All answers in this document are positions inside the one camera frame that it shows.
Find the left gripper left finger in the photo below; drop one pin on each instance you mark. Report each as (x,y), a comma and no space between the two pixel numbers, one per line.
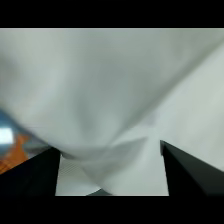
(30,176)

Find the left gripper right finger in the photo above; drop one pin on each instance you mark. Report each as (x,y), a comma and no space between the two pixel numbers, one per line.
(193,176)

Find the white long-sleeved shirt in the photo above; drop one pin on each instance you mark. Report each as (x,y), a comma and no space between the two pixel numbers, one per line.
(110,86)

